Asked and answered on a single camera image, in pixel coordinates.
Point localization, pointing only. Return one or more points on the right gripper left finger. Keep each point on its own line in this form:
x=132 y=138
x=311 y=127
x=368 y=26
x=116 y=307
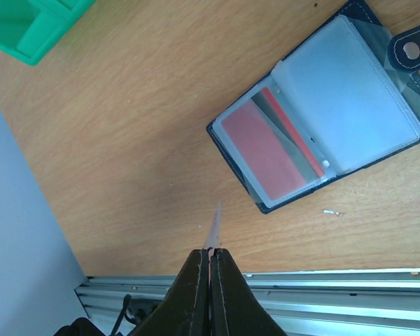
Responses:
x=185 y=308

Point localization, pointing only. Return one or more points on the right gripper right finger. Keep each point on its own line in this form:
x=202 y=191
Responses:
x=234 y=308

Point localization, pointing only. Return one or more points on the red backed card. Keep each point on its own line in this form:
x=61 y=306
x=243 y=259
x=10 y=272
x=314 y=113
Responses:
x=270 y=151

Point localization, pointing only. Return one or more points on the dark blue card holder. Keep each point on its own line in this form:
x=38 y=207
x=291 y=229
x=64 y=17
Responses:
x=353 y=90

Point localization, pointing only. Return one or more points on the left green bin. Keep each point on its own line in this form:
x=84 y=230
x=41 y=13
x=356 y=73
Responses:
x=29 y=29

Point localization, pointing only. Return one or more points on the aluminium rail frame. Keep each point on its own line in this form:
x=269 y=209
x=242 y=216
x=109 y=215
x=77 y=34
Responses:
x=342 y=302

